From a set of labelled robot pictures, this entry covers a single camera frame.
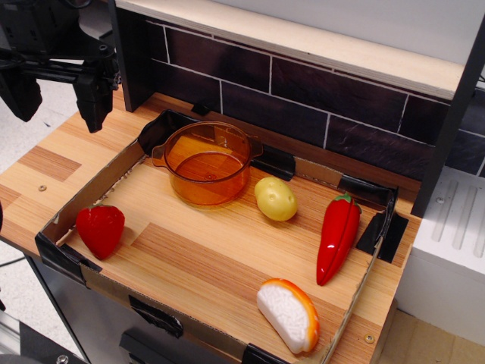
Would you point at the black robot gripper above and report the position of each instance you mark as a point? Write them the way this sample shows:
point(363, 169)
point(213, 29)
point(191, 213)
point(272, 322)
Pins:
point(44, 40)

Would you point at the orange transparent plastic pot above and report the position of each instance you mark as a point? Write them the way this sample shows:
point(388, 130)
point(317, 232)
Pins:
point(208, 162)

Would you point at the cardboard fence with black tape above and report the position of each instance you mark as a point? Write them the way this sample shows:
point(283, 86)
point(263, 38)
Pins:
point(193, 272)

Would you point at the red toy strawberry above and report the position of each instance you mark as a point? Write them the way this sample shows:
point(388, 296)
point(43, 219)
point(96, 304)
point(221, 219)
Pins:
point(100, 228)

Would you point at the yellow toy potato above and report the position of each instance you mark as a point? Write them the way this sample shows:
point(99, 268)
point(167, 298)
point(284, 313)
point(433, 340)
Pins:
point(275, 199)

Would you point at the red toy chili pepper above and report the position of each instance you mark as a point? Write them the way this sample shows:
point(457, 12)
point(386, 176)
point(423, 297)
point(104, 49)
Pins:
point(339, 229)

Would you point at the light wooden shelf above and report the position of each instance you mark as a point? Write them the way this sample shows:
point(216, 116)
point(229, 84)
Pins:
point(396, 67)

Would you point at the white ribbed cabinet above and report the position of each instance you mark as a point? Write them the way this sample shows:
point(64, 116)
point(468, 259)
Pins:
point(443, 281)

